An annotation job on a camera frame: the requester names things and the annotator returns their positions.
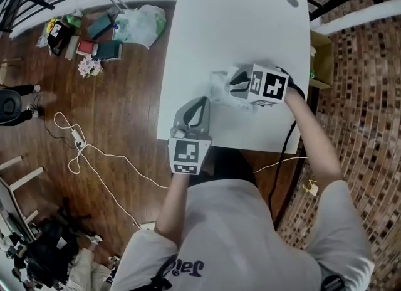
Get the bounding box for white plastic bag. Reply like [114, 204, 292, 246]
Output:
[112, 4, 167, 50]

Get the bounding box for beige cloth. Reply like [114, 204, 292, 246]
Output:
[66, 246, 114, 291]

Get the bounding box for person's white t-shirt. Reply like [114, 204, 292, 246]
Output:
[109, 178, 375, 291]

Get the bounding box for white furniture panel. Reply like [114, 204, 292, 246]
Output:
[0, 176, 36, 244]

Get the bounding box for white extension cord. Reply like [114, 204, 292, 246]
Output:
[53, 111, 172, 231]

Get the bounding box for red box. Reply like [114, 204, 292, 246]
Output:
[76, 41, 98, 56]

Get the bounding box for dark book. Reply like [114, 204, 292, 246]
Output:
[93, 41, 123, 62]

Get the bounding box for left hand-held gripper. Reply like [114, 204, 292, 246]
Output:
[168, 96, 213, 176]

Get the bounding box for teal box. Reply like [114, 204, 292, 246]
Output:
[88, 13, 114, 40]

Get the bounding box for beige flat box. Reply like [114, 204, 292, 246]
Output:
[64, 35, 80, 60]

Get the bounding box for person's left forearm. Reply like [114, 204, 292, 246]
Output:
[155, 172, 192, 238]

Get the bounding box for black bag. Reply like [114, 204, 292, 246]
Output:
[46, 22, 75, 57]

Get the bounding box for wooden stool legs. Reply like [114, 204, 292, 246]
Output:
[0, 154, 45, 225]

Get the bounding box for person's black trousers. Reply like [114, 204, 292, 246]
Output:
[187, 147, 258, 188]

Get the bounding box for person's right forearm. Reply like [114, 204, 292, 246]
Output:
[283, 90, 345, 191]

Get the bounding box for thin white cable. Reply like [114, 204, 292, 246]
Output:
[253, 156, 308, 174]

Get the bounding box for yellow tag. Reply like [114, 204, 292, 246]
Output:
[302, 179, 319, 195]

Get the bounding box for green plastic bag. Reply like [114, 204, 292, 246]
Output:
[66, 13, 83, 29]

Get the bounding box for pile of black equipment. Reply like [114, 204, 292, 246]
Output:
[5, 198, 104, 289]

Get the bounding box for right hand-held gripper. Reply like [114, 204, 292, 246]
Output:
[226, 63, 289, 107]

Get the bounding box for open cardboard box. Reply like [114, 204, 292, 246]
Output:
[309, 30, 335, 90]

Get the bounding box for pale flower bouquet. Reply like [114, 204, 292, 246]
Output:
[77, 56, 104, 79]

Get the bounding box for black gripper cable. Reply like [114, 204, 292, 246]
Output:
[268, 67, 306, 230]

